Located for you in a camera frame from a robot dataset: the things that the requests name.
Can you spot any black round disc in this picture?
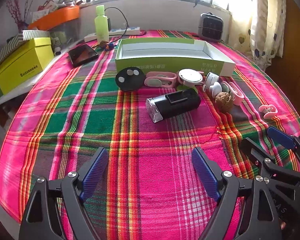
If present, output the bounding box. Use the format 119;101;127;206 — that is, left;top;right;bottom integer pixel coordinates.
115;67;146;92

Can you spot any heart pattern curtain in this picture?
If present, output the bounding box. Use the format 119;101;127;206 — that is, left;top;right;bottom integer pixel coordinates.
228;0;286;70

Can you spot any green white cardboard box tray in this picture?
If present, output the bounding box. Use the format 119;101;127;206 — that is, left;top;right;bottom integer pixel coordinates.
115;37;236;77

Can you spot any green lotion bottle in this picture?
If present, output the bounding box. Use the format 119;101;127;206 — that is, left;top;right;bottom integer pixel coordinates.
94;5;109;43

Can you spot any small pink clip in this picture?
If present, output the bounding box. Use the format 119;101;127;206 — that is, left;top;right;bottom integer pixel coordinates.
258;104;278;119

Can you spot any red branch decoration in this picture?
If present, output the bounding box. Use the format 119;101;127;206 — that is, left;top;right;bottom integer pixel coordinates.
6;0;34;31

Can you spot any black cylindrical light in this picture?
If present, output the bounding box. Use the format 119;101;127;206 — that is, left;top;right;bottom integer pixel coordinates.
146;88;201;123

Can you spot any grey mini heater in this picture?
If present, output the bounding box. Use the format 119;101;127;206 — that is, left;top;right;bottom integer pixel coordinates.
198;12;223;42

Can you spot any blue orange toy charm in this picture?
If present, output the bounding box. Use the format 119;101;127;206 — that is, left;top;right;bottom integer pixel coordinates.
105;43;116;51

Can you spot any pink clip with green pad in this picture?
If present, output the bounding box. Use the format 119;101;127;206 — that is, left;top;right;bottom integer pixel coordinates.
144;72;177;88

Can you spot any white power strip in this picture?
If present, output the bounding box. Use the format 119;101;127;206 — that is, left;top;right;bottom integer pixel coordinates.
84;27;141;42

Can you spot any orange tray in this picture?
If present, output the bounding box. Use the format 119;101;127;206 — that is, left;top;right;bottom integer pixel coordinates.
27;5;80;31

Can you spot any black charger cable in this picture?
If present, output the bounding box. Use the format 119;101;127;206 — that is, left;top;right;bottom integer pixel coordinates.
104;6;147;43

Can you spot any black smartphone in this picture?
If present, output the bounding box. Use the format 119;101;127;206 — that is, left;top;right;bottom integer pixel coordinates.
68;44;98;68

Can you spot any yellow box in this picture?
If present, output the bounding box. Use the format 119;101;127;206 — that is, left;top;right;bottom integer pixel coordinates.
0;37;54;95

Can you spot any striped gift box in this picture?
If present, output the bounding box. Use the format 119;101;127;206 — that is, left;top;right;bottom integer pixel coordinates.
0;30;50;64

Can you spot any white ribbed round cap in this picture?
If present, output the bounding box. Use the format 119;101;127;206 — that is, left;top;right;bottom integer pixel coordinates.
203;72;219;92

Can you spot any white knob hook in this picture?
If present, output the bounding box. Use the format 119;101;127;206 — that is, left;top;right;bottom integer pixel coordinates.
207;81;222;99

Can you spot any brown walnut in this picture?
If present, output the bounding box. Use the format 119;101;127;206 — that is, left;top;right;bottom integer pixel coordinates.
215;92;234;113

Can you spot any white disc green base holder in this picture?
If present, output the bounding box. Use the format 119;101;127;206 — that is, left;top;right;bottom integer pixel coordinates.
177;68;204;93

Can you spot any plaid bed cloth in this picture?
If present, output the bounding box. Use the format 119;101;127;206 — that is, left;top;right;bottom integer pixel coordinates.
0;43;300;239

